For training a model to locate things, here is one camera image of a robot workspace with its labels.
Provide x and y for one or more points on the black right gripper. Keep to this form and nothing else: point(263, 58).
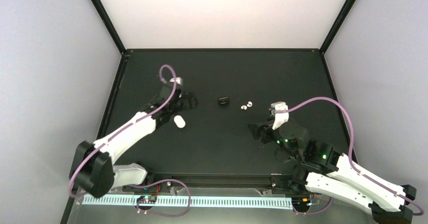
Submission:
point(256, 131)

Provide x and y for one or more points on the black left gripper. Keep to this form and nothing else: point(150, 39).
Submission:
point(186, 106)

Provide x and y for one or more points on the white earbud charging case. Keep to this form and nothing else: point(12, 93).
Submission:
point(179, 121)

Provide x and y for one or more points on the black earbud charging case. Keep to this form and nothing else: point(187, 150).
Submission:
point(223, 100)

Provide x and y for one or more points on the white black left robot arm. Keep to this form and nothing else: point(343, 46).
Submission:
point(94, 167)

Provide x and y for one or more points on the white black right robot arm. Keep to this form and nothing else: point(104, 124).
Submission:
point(321, 169)

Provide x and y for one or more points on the clear plastic sheet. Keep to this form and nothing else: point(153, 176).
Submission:
point(316, 206)

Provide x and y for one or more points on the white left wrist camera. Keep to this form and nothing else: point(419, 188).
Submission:
point(178, 84)

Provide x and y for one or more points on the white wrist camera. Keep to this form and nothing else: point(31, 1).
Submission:
point(178, 84)
point(279, 110)

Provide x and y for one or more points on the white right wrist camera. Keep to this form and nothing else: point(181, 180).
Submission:
point(279, 110)

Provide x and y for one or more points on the black front mounting rail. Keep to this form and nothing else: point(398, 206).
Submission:
point(220, 182)

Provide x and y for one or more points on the white slotted cable duct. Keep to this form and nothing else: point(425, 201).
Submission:
point(194, 201)

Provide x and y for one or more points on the black left rear frame post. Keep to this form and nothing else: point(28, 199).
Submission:
point(109, 25)

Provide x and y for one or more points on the black frame post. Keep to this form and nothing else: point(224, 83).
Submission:
point(338, 22)
point(109, 25)

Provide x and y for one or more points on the black right rear frame post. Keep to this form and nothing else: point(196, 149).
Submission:
point(338, 22)

